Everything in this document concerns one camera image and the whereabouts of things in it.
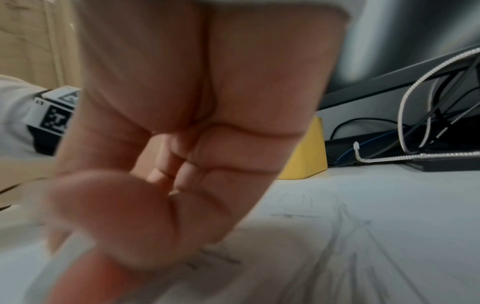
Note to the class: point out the person's right hand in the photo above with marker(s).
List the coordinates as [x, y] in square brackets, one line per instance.
[210, 89]

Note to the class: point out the light wooden cabinet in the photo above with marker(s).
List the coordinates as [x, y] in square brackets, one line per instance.
[33, 38]

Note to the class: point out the yellow wedge block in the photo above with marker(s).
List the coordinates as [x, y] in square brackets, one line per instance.
[307, 154]

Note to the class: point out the black monitor base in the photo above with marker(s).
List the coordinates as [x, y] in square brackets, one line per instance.
[442, 161]

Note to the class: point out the person's left forearm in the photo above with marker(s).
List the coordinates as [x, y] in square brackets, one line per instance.
[15, 112]

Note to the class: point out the black wrist tracker marker cube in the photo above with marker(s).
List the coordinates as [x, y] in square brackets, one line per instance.
[52, 115]

